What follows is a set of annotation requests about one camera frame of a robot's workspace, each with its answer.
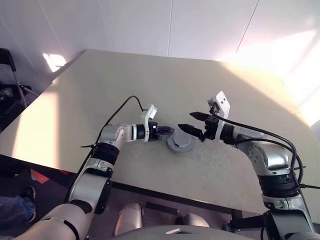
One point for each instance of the black table frame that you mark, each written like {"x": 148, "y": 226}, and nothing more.
{"x": 162, "y": 196}

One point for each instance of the black zip tie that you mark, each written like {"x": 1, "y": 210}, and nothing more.
{"x": 300, "y": 168}
{"x": 87, "y": 146}
{"x": 310, "y": 186}

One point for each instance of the black shoe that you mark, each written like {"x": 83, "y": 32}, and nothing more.
{"x": 28, "y": 192}

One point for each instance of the silver robot torso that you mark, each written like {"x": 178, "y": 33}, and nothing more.
{"x": 172, "y": 233}

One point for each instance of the red flat object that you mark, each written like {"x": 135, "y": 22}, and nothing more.
{"x": 40, "y": 177}

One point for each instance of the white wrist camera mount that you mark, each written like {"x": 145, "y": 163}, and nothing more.
{"x": 149, "y": 112}
{"x": 223, "y": 105}

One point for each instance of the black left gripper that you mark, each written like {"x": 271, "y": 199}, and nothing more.
{"x": 153, "y": 135}

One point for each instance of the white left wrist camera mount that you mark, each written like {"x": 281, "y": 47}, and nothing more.
{"x": 149, "y": 112}

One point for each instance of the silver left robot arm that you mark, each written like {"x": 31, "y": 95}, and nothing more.
{"x": 112, "y": 133}

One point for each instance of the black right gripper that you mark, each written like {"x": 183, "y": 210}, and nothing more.
{"x": 212, "y": 127}

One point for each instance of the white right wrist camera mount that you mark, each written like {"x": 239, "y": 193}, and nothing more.
{"x": 223, "y": 105}

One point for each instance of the person's leg in blue jeans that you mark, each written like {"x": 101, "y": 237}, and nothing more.
{"x": 13, "y": 208}

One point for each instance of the black flat bar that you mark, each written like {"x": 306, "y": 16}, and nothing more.
{"x": 161, "y": 208}

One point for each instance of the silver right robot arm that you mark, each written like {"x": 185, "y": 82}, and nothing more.
{"x": 275, "y": 157}

